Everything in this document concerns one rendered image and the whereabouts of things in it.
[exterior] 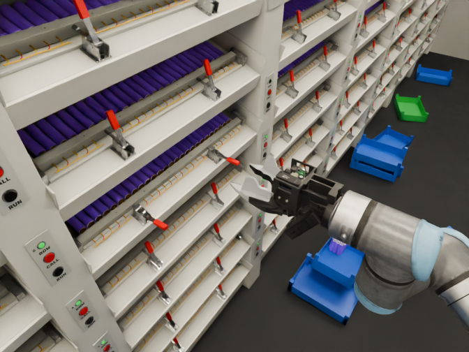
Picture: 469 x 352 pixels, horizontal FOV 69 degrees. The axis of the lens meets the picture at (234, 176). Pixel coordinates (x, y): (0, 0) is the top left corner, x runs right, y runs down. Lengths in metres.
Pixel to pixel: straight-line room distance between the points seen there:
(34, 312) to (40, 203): 0.24
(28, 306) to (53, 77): 0.42
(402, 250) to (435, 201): 1.87
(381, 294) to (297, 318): 1.06
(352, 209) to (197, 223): 0.55
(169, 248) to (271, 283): 0.90
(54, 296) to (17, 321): 0.07
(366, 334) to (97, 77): 1.53
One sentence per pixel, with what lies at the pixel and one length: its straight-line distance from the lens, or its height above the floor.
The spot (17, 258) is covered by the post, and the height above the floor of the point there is 1.09.
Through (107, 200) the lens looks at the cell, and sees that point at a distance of 0.81.
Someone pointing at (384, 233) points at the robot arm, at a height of 1.11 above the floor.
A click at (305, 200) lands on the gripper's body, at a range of 0.64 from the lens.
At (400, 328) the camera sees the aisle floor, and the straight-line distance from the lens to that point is 1.83.
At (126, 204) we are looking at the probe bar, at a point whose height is 0.97.
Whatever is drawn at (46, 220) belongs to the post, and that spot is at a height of 1.12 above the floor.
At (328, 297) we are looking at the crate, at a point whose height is 0.00.
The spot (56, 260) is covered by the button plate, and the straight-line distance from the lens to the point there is 0.68.
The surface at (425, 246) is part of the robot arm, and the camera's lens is 0.59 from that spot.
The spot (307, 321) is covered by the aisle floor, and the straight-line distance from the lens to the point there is 1.72.
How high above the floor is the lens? 1.53
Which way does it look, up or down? 42 degrees down
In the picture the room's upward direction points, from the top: straight up
